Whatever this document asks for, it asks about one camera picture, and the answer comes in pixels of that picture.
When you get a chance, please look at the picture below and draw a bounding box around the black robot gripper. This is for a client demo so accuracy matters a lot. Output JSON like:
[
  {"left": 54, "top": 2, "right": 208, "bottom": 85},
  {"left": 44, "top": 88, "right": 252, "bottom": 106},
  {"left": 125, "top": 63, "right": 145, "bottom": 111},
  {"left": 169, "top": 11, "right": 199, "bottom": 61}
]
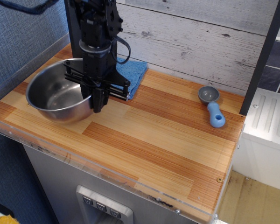
[{"left": 63, "top": 46, "right": 130, "bottom": 113}]

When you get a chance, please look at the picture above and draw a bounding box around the stainless steel bowl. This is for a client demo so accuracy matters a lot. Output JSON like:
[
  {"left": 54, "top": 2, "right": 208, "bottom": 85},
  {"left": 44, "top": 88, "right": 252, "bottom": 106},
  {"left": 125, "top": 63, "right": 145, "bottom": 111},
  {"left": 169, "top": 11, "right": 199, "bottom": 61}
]
[{"left": 26, "top": 58, "right": 93, "bottom": 124}]

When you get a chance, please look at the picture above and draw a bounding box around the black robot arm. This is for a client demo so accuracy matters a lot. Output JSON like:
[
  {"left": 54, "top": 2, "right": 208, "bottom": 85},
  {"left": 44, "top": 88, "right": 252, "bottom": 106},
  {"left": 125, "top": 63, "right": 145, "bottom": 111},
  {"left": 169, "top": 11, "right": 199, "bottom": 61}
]
[{"left": 64, "top": 0, "right": 130, "bottom": 113}]

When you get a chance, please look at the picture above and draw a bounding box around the blue folded cloth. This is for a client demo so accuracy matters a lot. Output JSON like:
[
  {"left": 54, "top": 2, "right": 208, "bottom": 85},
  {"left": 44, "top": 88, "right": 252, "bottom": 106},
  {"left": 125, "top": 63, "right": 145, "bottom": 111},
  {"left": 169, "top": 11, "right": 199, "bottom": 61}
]
[{"left": 116, "top": 60, "right": 147, "bottom": 100}]

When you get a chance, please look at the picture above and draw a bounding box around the silver toy fridge cabinet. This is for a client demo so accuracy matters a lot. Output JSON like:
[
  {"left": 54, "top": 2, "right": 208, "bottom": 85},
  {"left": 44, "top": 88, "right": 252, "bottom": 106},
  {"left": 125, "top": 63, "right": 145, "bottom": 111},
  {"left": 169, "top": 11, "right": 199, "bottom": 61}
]
[{"left": 24, "top": 145, "right": 215, "bottom": 224}]

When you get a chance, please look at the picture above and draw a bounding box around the grey blue measuring scoop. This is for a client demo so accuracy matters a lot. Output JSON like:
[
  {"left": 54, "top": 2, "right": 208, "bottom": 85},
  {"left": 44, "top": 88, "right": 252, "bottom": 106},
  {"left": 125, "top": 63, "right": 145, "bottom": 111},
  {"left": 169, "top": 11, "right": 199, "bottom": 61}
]
[{"left": 197, "top": 86, "right": 225, "bottom": 128}]

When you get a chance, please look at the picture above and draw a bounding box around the yellow object at corner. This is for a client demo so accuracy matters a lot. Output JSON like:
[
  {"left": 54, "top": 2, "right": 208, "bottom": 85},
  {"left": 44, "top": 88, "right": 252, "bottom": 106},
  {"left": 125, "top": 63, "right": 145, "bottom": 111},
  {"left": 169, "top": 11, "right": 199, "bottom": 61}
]
[{"left": 0, "top": 215, "right": 19, "bottom": 224}]

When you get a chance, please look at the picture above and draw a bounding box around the white ridged appliance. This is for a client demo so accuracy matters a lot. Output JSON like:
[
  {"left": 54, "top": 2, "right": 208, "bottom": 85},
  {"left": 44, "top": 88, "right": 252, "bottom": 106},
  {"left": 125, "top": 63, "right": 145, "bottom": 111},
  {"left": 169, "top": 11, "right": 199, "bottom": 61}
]
[{"left": 233, "top": 88, "right": 280, "bottom": 189}]

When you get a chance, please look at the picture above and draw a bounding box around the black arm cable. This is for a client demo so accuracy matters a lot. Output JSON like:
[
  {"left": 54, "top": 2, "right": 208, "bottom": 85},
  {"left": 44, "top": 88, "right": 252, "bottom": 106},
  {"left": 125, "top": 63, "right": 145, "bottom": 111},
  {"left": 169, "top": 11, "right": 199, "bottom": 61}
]
[{"left": 112, "top": 35, "right": 132, "bottom": 65}]

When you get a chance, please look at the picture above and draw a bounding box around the left dark vertical post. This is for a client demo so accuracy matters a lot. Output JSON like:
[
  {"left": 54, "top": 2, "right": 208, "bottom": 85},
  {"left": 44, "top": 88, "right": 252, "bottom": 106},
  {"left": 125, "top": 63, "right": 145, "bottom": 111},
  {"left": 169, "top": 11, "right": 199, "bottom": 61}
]
[{"left": 64, "top": 0, "right": 82, "bottom": 58}]

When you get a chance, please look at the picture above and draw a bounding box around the dark vertical post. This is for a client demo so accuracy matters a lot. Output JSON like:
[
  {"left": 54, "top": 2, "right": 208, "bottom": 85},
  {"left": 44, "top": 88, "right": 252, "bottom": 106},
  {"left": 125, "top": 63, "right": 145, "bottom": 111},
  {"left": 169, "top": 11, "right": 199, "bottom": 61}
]
[
  {"left": 64, "top": 0, "right": 82, "bottom": 58},
  {"left": 239, "top": 0, "right": 280, "bottom": 116}
]

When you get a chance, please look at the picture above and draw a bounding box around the right dark vertical post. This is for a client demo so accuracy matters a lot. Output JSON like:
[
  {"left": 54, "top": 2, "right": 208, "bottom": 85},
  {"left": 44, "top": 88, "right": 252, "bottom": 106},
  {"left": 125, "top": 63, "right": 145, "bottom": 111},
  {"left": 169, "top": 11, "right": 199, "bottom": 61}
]
[{"left": 239, "top": 0, "right": 280, "bottom": 116}]

